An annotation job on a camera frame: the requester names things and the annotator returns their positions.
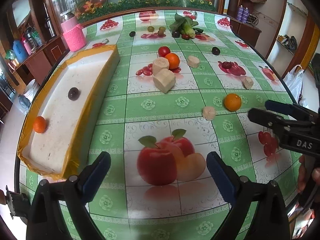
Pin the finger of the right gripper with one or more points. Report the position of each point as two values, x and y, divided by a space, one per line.
295 111
269 120

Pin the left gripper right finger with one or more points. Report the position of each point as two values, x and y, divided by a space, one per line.
236 190

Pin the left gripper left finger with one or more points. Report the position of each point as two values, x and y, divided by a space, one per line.
78 190

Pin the orange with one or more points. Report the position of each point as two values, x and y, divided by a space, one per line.
232 102
174 61
40 124

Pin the beige banana piece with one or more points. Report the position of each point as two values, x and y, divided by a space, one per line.
247 82

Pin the large beige banana chunk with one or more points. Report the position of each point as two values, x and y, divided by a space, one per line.
164 80

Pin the red tomato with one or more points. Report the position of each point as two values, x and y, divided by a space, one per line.
163 51

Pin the person's right hand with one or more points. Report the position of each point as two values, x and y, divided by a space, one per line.
308 180

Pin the white plastic bag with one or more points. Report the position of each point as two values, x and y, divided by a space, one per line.
294 81

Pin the white tray with yellow rim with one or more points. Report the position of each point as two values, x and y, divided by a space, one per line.
61 151

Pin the dark plum on table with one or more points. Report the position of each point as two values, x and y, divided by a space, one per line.
216 51

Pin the dark plum in tray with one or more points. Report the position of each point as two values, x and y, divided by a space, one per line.
73 93

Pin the purple bottles pair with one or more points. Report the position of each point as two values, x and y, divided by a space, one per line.
242 14

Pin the small red fruit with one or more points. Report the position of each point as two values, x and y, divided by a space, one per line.
185 36

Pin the dark plum by bok choy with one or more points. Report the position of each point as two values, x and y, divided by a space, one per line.
175 34

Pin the green bok choy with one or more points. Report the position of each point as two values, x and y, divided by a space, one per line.
186 24

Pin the green grape right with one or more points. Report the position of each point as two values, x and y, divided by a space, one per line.
162 29

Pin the green grape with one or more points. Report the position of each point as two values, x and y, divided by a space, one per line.
151 29
162 29

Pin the blue plastic jug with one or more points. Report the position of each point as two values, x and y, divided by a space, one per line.
20 51

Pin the green grape left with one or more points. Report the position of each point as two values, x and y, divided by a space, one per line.
151 29

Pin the pink knitted jar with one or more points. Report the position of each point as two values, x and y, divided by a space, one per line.
73 34

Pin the dark grape far left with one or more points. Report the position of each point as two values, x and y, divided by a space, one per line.
132 34

